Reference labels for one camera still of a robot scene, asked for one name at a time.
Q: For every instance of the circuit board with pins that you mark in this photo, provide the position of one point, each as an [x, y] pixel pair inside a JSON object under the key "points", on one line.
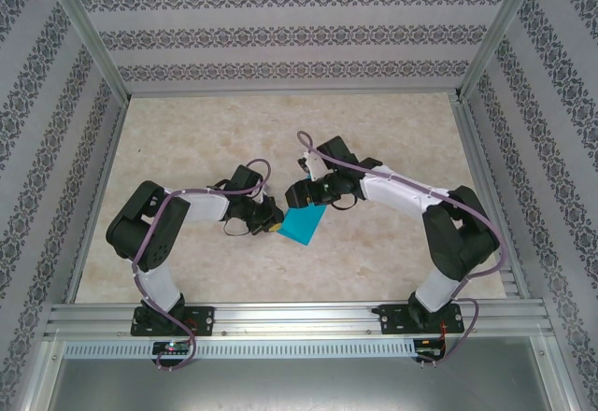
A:
{"points": [[427, 349]]}

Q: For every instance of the aluminium frame beam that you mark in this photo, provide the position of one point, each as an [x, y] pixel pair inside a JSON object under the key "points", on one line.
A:
{"points": [[289, 92]]}

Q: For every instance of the circuit board with green light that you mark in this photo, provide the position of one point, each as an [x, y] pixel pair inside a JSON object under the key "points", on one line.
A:
{"points": [[170, 348]]}

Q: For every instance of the teal cloth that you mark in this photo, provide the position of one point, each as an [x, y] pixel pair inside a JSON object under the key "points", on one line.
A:
{"points": [[301, 226]]}

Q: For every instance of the grey metal sheet panel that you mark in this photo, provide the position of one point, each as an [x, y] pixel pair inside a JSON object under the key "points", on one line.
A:
{"points": [[299, 387]]}

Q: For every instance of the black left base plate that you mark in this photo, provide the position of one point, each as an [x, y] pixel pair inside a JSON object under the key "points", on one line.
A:
{"points": [[201, 320]]}

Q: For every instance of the aluminium mounting rail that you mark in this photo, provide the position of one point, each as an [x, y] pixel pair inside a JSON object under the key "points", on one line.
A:
{"points": [[299, 320]]}

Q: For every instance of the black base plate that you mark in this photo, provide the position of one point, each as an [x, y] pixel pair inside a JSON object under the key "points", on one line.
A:
{"points": [[201, 320], [390, 320]]}

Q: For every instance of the aluminium frame post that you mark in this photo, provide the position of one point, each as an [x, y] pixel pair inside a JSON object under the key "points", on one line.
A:
{"points": [[500, 28], [39, 378], [89, 32], [558, 378]]}

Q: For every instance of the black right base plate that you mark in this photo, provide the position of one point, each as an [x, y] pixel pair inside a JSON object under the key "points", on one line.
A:
{"points": [[390, 320]]}

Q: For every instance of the aluminium side rail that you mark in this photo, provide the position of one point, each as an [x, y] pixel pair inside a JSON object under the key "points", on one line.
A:
{"points": [[97, 201], [488, 196]]}

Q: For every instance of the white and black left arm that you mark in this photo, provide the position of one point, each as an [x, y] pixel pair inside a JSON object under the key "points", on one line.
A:
{"points": [[159, 285]]}

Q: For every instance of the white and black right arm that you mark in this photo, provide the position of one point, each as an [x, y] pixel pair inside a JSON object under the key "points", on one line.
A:
{"points": [[439, 289]]}

